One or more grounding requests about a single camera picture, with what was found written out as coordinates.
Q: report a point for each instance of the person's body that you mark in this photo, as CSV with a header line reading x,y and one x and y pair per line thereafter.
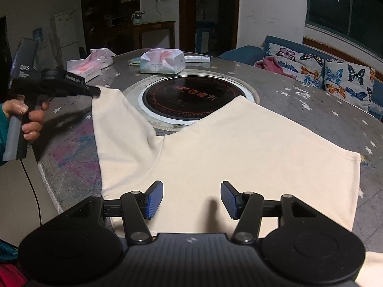
x,y
7,272

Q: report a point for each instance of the blue sofa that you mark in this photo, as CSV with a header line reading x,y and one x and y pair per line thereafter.
x,y
242,52

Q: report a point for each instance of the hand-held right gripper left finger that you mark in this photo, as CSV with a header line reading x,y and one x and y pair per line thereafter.
x,y
154,198

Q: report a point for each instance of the dark window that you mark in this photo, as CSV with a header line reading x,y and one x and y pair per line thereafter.
x,y
353,9

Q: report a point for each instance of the white remote control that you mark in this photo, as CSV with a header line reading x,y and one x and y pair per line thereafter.
x,y
197,58

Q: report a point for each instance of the small green packet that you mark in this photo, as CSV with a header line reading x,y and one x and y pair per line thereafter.
x,y
134,61

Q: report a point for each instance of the white pink tissue pack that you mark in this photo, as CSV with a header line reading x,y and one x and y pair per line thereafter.
x,y
163,61

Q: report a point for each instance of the pink cloth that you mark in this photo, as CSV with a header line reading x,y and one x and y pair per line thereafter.
x,y
270,65

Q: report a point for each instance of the person's left hand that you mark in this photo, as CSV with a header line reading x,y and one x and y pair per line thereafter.
x,y
34,119

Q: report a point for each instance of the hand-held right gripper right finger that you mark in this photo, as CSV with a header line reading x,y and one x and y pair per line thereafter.
x,y
230,200

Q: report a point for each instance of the white refrigerator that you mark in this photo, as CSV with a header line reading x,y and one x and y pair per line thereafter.
x,y
64,36

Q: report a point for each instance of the pink plastic-wrapped pack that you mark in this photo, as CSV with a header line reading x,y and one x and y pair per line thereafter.
x,y
89,65

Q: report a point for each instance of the dark wooden door frame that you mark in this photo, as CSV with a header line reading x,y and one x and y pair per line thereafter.
x,y
187,12

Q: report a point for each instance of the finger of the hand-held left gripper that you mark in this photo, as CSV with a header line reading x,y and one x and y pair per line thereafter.
x,y
89,91

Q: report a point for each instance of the wooden desk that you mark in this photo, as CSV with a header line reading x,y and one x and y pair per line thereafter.
x,y
149,27

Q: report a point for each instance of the round black induction cooktop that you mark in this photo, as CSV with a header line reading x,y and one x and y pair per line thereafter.
x,y
185,95

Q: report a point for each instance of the person's left forearm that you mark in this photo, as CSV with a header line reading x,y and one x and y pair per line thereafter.
x,y
2,137

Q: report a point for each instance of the dark wooden cabinet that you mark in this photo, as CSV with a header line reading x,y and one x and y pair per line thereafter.
x,y
101,6

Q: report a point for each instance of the green white kettle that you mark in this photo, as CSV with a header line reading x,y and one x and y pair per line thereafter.
x,y
137,18

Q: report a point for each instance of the butterfly print pillow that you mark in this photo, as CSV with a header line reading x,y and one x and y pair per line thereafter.
x,y
350,80
296,62

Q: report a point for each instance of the cream pants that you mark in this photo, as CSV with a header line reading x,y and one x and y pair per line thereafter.
x,y
209,155

